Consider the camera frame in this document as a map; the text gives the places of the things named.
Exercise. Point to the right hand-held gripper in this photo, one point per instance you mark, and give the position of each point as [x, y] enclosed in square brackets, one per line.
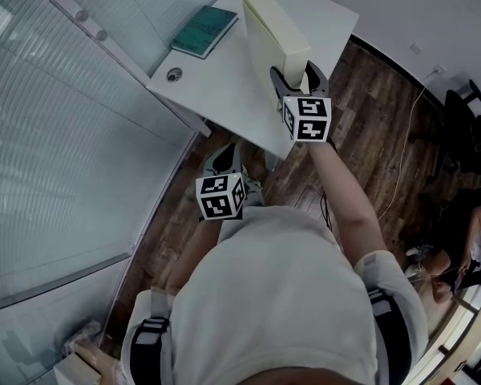
[307, 118]

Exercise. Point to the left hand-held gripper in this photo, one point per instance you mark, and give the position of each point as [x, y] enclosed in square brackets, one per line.
[219, 197]

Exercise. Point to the cream object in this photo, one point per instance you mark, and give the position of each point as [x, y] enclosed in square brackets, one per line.
[273, 34]

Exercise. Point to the person's left forearm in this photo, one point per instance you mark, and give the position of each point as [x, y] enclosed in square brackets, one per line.
[192, 255]

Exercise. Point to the person's right forearm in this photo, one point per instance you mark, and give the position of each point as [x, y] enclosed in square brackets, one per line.
[346, 203]

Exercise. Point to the person's grey shoe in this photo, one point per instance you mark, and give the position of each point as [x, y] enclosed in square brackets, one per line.
[253, 189]

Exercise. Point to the teal book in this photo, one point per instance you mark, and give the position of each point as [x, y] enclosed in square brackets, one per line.
[203, 31]

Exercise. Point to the person's white shirt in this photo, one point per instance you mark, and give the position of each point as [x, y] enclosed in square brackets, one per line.
[272, 303]

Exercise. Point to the black office chair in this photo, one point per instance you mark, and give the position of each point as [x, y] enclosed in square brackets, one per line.
[461, 130]

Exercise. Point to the round metal glass fitting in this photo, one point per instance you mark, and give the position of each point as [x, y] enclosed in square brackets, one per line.
[101, 35]
[82, 15]

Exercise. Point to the clear plastic bag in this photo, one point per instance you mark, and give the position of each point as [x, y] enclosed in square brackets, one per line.
[84, 335]

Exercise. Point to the cardboard box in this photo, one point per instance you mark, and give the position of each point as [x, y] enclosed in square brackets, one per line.
[77, 369]

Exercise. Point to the white wooden cabinet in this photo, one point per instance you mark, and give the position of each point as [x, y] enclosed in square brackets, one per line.
[461, 343]

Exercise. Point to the white wall socket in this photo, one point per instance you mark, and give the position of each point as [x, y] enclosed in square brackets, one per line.
[415, 48]

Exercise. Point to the white wall plug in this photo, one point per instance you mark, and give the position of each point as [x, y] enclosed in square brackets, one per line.
[437, 70]

